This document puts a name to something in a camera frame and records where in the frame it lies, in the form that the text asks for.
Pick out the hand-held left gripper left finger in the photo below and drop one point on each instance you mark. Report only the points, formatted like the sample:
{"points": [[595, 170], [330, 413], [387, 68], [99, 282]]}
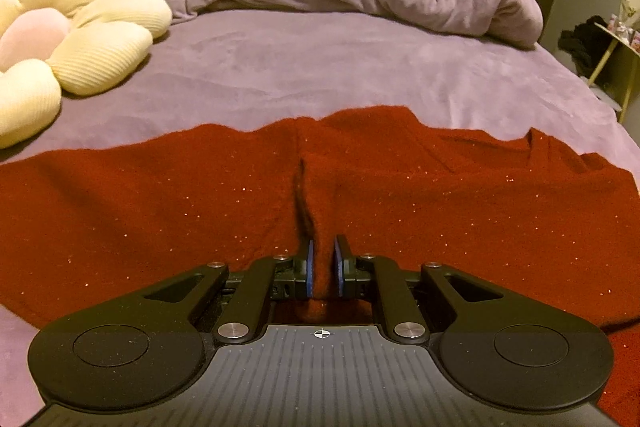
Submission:
{"points": [[309, 274]]}

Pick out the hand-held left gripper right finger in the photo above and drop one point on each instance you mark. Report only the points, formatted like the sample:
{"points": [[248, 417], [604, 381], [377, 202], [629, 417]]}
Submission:
{"points": [[338, 272]]}

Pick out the red glitter knit sweater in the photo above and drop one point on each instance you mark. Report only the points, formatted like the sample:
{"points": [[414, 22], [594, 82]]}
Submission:
{"points": [[450, 207]]}

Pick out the cream flower plush pillow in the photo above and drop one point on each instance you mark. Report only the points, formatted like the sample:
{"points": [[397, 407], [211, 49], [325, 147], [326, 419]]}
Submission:
{"points": [[95, 52]]}

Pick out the black cloth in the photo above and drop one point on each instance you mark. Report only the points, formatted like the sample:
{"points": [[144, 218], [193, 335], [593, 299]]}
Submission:
{"points": [[580, 44]]}

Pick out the yellow-green side table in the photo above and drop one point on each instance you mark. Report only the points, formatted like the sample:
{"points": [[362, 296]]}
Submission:
{"points": [[622, 57]]}

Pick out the paper-wrapped bouquet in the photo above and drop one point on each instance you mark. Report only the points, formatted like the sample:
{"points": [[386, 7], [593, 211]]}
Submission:
{"points": [[629, 4]]}

